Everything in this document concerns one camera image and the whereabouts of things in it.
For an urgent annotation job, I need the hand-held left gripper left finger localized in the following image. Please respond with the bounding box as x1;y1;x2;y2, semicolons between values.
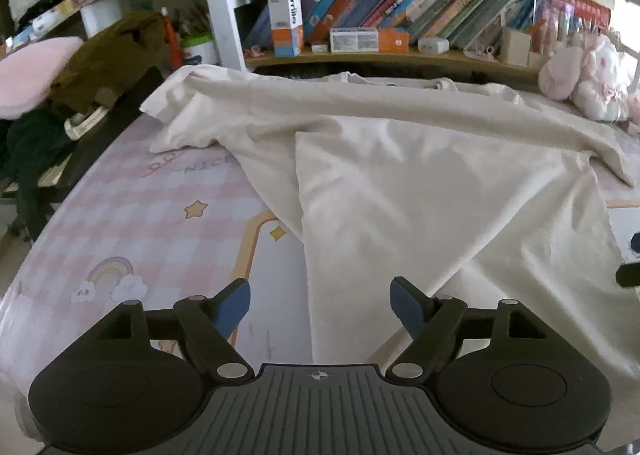
92;279;253;383

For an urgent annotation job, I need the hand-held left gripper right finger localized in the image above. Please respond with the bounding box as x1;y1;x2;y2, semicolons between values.
387;276;548;382

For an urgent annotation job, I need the cream printed t-shirt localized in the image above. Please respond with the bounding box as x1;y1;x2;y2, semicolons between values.
140;64;640;386

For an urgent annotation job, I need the pink checked table mat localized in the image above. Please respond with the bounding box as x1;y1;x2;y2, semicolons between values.
0;70;640;436

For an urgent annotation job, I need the pink white plush toy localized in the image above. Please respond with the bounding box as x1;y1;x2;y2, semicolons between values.
538;32;640;123

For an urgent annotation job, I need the black chair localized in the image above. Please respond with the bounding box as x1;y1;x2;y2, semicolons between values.
20;67;166;241

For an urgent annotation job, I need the white pen holder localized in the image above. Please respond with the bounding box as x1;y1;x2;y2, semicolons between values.
500;27;532;66

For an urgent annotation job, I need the wooden shelf board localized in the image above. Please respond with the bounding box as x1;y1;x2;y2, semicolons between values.
245;47;551;80

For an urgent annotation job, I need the green white cup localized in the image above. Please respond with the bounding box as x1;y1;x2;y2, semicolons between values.
181;32;218;66

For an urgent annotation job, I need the dark green garment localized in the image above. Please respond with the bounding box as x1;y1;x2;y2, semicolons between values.
0;105;76;236

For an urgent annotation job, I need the white charger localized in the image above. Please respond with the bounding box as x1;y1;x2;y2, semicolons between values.
418;37;450;56

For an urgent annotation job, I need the long orange white box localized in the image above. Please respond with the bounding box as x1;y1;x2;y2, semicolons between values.
330;27;410;54

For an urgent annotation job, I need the brown jacket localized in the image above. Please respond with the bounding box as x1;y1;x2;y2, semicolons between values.
50;11;168;116

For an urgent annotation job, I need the tall orange white box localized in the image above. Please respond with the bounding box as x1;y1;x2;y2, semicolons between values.
266;0;304;58

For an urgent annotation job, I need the row of books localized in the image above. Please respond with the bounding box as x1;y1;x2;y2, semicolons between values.
245;0;613;53

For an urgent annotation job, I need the pink pillow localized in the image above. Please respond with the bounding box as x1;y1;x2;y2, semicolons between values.
0;36;83;120

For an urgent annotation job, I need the white tub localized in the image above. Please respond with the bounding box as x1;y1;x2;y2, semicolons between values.
80;0;126;38

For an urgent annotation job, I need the white shelf frame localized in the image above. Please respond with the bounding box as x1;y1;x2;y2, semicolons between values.
195;0;253;72

